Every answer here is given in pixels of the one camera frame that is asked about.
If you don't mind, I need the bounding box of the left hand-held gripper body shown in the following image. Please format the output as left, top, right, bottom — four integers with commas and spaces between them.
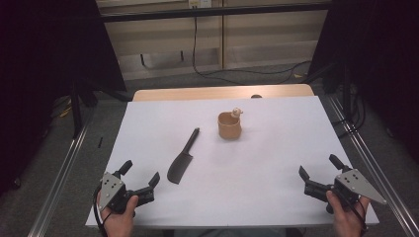
98, 170, 156, 215

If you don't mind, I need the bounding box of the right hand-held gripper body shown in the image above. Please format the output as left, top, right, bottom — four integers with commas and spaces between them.
303, 168, 388, 215

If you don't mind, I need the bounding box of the black kitchen knife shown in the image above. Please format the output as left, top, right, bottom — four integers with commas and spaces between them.
166, 126, 201, 186

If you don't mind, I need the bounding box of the brown sack-shaped cup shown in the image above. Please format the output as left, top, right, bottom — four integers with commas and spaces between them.
216, 107, 244, 141

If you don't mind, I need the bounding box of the person's left hand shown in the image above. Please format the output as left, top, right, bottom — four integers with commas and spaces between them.
100, 194, 139, 237

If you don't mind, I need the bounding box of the person's right hand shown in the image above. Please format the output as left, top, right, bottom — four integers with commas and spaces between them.
325, 190, 371, 237

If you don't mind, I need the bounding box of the white table cover sheet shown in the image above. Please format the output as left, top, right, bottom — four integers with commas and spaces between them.
85, 95, 379, 229

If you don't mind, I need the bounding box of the black metal stand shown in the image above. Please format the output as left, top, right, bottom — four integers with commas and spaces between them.
69, 82, 84, 138
341, 65, 353, 121

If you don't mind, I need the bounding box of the person's clothing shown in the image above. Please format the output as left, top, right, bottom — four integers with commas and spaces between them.
163, 227, 299, 237

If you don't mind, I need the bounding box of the light wooden table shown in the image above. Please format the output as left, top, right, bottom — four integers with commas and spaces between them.
131, 83, 315, 103

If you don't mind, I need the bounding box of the black curtain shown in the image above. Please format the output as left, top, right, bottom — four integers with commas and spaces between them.
0, 0, 128, 196
308, 0, 419, 163

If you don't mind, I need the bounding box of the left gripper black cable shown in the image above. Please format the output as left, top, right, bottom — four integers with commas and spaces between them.
93, 185, 110, 237

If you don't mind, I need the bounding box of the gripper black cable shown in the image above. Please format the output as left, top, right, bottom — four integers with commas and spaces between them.
93, 185, 110, 237
338, 188, 369, 233

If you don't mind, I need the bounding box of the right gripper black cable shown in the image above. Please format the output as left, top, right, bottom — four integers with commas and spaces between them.
338, 188, 369, 233

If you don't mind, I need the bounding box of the aluminium floor rail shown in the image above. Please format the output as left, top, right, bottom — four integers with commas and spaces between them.
327, 95, 419, 237
27, 112, 94, 237

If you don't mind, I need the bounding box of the bundle of black floor cables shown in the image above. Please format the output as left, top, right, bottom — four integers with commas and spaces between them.
331, 94, 368, 138

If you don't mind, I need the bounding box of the long black wall cable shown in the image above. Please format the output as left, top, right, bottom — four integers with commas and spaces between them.
192, 7, 312, 86

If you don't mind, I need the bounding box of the white vertical wall strip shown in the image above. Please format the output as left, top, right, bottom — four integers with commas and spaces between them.
219, 0, 227, 70

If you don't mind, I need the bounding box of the wall counter with dark edge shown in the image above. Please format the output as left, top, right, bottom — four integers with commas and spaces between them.
95, 0, 332, 24

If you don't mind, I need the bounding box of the white wall socket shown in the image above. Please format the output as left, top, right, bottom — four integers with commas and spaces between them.
188, 0, 212, 9

